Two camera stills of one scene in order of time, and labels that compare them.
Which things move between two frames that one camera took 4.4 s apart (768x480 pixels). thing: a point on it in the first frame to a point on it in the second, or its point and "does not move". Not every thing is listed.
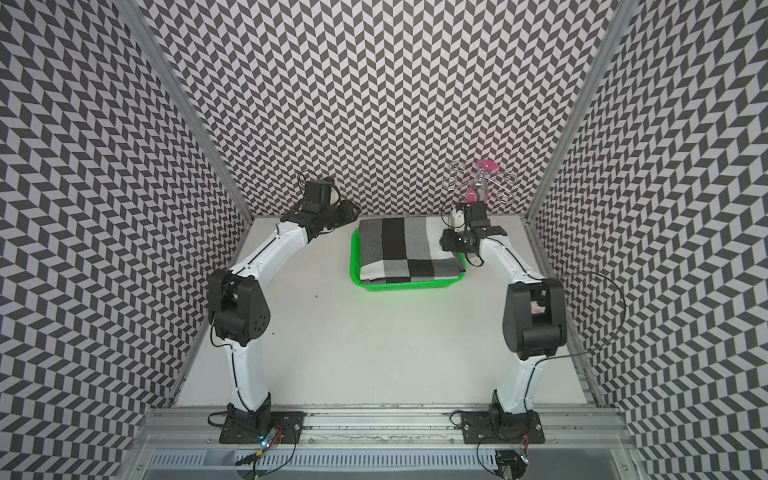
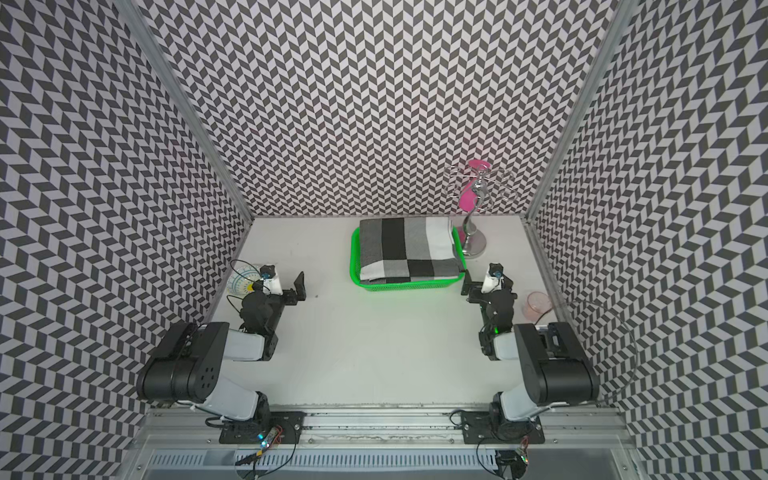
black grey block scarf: (403, 249) does not move
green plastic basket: (396, 286) does not move
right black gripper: (449, 241) to (475, 289)
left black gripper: (350, 215) to (300, 292)
